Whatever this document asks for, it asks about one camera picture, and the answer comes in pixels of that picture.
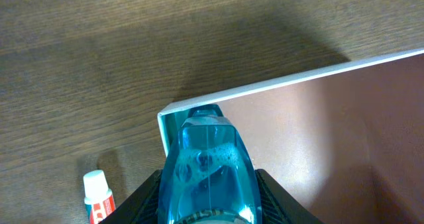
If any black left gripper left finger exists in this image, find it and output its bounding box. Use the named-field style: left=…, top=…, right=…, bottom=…
left=100, top=170, right=162, bottom=224

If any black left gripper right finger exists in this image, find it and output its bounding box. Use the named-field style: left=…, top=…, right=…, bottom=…
left=255, top=169, right=323, bottom=224

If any red green toothpaste tube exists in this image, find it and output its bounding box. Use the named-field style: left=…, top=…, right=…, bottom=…
left=83, top=170, right=116, bottom=224

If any blue mouthwash bottle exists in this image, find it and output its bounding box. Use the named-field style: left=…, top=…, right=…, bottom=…
left=158, top=104, right=262, bottom=224

